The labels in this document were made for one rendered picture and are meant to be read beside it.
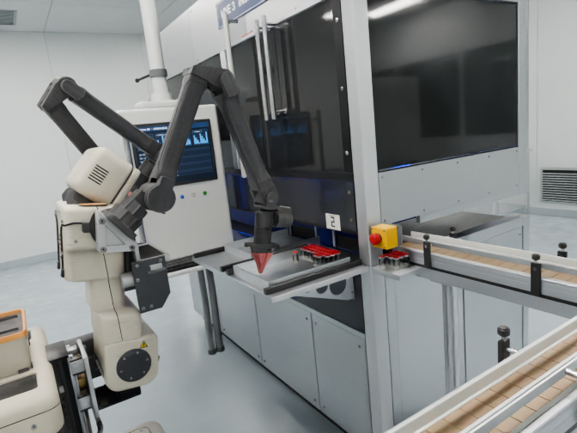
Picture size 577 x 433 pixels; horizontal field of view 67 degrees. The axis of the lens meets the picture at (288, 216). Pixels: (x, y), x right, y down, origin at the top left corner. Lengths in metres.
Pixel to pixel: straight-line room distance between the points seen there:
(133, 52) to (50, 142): 1.71
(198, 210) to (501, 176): 1.43
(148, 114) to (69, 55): 4.70
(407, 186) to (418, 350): 0.66
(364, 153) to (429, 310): 0.72
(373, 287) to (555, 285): 0.59
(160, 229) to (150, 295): 0.87
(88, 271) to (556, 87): 5.67
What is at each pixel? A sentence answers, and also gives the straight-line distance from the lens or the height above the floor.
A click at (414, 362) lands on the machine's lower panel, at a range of 1.89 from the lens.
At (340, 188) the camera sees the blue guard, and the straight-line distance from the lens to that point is 1.62.
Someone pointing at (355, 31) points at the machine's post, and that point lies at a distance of 1.53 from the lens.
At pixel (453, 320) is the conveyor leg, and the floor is 0.70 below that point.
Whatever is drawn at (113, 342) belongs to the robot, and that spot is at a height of 0.82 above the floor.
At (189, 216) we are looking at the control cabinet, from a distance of 2.28.
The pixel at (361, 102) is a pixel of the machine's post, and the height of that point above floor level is 1.44.
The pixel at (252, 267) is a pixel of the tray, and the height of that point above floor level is 0.89.
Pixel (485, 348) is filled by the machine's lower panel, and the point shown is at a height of 0.32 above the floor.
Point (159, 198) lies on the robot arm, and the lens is 1.23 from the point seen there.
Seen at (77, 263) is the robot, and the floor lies 1.07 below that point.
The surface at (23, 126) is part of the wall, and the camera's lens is 6.70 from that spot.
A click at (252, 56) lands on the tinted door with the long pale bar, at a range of 2.10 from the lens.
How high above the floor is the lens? 1.38
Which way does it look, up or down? 11 degrees down
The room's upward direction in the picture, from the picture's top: 6 degrees counter-clockwise
